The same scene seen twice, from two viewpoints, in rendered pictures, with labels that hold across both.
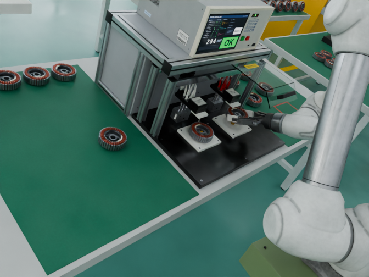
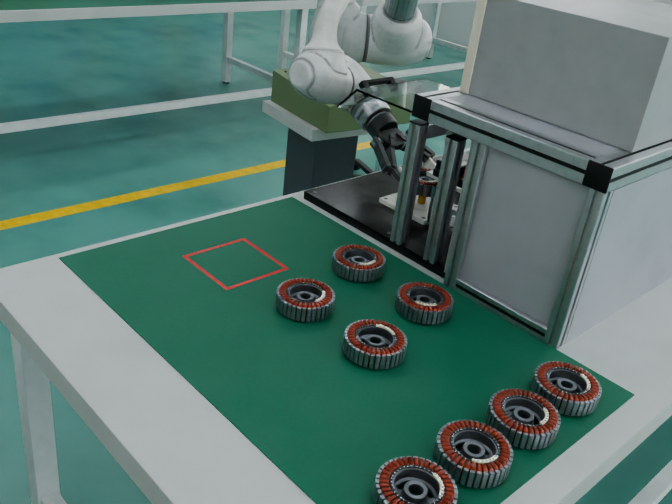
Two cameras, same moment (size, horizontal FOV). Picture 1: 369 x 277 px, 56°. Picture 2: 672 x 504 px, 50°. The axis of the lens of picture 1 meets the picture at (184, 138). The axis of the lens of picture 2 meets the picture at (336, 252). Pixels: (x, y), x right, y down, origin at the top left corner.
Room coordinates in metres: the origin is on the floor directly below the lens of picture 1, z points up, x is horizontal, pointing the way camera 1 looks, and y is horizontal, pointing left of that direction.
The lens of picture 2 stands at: (3.15, -0.10, 1.50)
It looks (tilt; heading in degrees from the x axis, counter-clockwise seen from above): 28 degrees down; 190
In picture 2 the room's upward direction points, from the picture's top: 7 degrees clockwise
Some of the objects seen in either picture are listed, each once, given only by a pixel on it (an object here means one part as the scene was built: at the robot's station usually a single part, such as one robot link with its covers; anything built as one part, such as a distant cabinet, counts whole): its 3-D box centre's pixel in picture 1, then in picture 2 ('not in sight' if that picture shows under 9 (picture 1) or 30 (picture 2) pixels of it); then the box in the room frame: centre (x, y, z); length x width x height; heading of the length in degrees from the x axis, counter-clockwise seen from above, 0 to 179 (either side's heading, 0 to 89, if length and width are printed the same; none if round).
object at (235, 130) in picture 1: (231, 124); (420, 204); (1.48, -0.19, 0.78); 0.15 x 0.15 x 0.01; 56
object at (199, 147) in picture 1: (199, 136); not in sight; (1.27, -0.06, 0.78); 0.15 x 0.15 x 0.01; 56
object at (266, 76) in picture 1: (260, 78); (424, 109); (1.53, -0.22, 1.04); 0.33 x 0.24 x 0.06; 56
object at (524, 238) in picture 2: not in sight; (518, 242); (1.87, 0.03, 0.91); 0.28 x 0.03 x 0.32; 56
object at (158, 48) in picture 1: (194, 35); (593, 115); (1.55, 0.14, 1.09); 0.68 x 0.44 x 0.05; 146
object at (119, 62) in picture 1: (118, 68); not in sight; (1.33, 0.39, 0.91); 0.28 x 0.03 x 0.32; 56
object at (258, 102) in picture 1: (252, 99); (358, 262); (1.83, -0.28, 0.77); 0.11 x 0.11 x 0.04
